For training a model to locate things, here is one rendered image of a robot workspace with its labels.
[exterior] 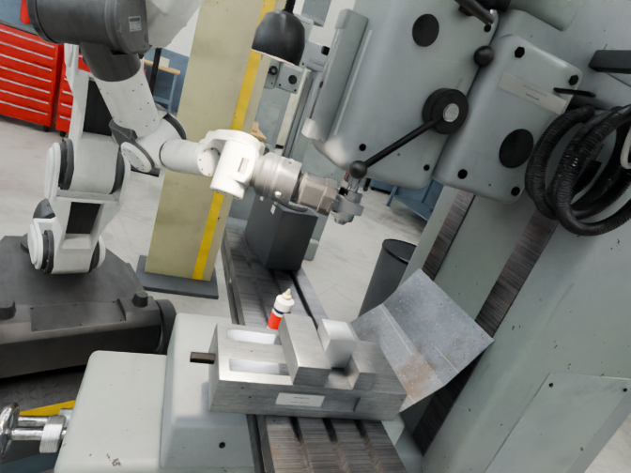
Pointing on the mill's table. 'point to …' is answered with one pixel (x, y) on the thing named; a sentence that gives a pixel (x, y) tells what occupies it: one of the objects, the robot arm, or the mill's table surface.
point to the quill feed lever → (434, 118)
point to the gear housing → (549, 10)
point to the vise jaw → (303, 351)
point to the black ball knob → (484, 55)
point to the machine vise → (369, 372)
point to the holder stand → (280, 233)
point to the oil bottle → (280, 310)
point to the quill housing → (403, 85)
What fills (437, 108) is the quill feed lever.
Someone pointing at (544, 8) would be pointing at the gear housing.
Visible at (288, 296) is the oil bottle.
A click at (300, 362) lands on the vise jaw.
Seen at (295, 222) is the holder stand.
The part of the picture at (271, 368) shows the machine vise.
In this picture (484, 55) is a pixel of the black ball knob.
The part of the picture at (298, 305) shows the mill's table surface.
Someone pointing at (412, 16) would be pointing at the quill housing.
